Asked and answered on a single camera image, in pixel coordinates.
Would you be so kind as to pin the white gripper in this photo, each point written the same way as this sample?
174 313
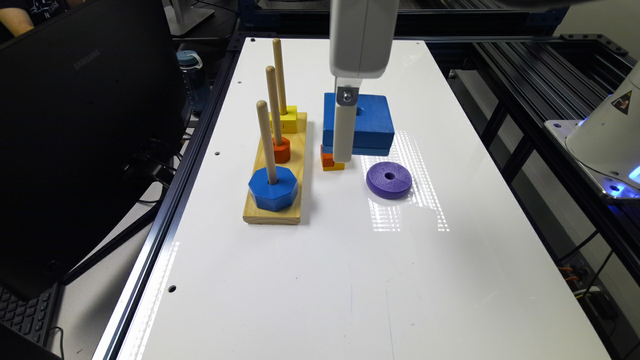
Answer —
361 36

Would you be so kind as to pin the purple round disc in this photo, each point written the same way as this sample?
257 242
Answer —
389 180

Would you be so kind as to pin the rear wooden peg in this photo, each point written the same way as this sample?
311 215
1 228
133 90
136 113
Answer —
279 71

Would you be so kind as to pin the middle wooden peg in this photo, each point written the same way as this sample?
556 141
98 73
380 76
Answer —
274 104

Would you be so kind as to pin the blue octagon block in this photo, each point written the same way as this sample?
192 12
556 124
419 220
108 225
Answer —
273 197

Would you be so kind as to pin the small orange yellow block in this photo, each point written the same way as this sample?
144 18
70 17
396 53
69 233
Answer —
328 163

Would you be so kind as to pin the blue lid water bottle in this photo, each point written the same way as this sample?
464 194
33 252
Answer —
195 78

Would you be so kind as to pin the orange octagon block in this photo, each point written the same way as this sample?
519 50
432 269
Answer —
282 151

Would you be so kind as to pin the black keyboard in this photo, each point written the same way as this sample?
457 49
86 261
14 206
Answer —
33 319

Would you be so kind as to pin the yellow square block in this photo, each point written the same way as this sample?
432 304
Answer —
289 121

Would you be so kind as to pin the wooden peg base board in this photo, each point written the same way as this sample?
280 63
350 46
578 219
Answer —
290 215

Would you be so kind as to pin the wooden peg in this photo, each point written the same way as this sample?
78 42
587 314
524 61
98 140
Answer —
274 104
279 71
267 141

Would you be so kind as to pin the front wooden peg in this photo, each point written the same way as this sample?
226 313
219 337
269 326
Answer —
267 141

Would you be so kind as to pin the person forearm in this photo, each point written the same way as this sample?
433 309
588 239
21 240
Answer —
21 16

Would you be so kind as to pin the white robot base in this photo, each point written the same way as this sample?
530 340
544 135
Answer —
605 144

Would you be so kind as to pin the black Samsung monitor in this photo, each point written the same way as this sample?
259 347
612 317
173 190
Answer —
93 106

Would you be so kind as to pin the blue square block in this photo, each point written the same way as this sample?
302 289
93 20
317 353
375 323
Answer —
374 131

